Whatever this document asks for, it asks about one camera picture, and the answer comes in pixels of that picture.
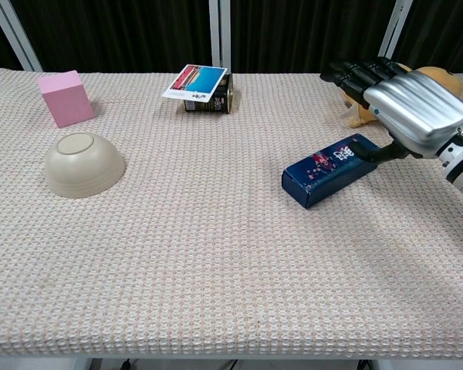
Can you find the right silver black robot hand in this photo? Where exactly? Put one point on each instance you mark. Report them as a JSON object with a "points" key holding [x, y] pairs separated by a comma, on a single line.
{"points": [[420, 108]]}

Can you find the white frame post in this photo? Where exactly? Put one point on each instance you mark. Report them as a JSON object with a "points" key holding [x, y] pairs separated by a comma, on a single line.
{"points": [[395, 31], [17, 38], [220, 34]]}

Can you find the beige woven tablecloth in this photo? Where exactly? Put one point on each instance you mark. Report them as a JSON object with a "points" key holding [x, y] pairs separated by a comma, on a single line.
{"points": [[200, 250]]}

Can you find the yellow plush toy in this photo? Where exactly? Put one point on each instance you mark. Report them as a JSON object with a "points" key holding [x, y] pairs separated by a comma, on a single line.
{"points": [[447, 81]]}

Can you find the beige upturned bowl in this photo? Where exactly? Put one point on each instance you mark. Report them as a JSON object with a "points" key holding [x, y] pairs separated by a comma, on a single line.
{"points": [[85, 169]]}

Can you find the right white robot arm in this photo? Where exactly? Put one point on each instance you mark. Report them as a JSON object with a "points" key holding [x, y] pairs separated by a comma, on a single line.
{"points": [[461, 169]]}

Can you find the pink cube block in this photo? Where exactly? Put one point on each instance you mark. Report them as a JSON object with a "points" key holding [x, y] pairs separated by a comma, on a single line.
{"points": [[67, 100]]}

